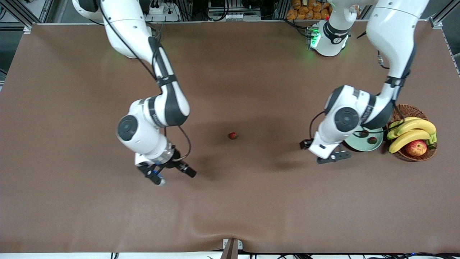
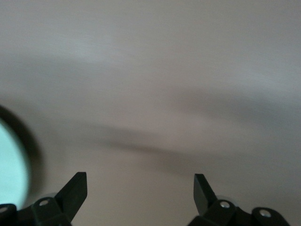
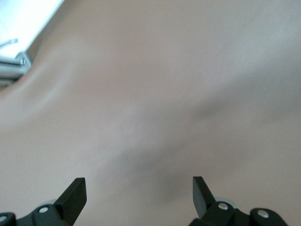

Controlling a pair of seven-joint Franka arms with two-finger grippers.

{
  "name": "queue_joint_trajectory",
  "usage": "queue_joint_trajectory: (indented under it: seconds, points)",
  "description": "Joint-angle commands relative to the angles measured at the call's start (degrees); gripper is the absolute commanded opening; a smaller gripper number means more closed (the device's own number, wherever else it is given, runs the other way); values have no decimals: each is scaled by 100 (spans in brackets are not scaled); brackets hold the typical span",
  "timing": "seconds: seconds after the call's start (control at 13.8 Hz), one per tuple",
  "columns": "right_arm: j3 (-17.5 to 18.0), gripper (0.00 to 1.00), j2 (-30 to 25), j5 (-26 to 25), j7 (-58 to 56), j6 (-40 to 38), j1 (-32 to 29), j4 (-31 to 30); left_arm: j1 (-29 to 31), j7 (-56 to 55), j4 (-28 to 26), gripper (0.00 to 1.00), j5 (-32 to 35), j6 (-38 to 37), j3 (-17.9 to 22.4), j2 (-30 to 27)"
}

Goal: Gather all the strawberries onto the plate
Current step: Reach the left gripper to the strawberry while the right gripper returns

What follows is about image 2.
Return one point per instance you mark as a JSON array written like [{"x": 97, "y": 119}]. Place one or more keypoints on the pale green round plate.
[{"x": 11, "y": 164}]

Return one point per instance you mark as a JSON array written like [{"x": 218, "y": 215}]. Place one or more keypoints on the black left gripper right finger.
[{"x": 203, "y": 200}]

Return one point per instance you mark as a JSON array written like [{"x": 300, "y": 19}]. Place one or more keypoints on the brown table mat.
[{"x": 150, "y": 70}]

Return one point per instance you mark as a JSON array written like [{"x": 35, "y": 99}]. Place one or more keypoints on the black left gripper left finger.
[{"x": 74, "y": 193}]

